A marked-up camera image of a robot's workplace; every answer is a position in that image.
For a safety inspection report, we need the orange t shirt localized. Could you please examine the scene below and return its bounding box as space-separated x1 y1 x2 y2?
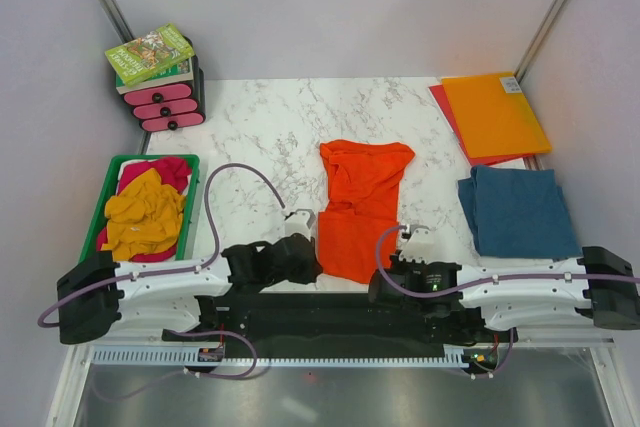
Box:
317 140 415 284

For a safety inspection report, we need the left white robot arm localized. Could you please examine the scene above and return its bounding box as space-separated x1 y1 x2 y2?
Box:
57 233 322 345

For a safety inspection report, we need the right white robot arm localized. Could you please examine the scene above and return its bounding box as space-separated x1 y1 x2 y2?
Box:
368 246 639 341

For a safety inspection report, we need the folded blue t shirt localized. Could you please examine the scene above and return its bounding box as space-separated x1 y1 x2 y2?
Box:
458 165 581 259

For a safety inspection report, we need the yellow t shirt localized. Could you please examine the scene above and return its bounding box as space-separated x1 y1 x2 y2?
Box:
96 168 186 261

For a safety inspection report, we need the magenta t shirt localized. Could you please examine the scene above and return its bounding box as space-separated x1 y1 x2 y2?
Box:
96 157 192 263

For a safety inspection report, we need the green plastic bin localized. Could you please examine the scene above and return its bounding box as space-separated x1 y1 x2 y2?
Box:
78 153 201 263

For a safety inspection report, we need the orange plastic folder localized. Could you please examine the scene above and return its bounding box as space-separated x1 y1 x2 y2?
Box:
442 72 552 158

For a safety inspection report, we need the black pink drawer unit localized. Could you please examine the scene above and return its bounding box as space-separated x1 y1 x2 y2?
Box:
118 59 206 133

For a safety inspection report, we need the red plastic folder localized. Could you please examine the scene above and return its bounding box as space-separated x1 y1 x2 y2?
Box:
429 84 523 167

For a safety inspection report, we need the dark green book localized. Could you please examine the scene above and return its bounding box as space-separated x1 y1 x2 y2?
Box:
115 56 198 95

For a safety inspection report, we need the light green book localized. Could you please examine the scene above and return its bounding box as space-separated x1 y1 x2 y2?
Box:
105 23 195 87

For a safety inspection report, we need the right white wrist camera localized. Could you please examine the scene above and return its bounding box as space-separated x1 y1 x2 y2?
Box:
398 224 434 263

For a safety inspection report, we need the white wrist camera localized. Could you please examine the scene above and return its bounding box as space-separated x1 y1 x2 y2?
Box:
284 209 316 240
398 224 434 263

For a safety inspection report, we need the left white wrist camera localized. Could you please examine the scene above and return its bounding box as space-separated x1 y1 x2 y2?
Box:
284 209 316 240

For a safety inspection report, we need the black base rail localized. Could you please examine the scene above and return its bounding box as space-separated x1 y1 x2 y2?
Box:
185 292 518 356

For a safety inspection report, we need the white slotted cable duct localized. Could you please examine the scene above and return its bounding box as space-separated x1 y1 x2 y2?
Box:
91 345 468 368

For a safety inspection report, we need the right aluminium corner post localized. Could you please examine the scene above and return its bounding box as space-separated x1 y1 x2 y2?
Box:
514 0 570 83

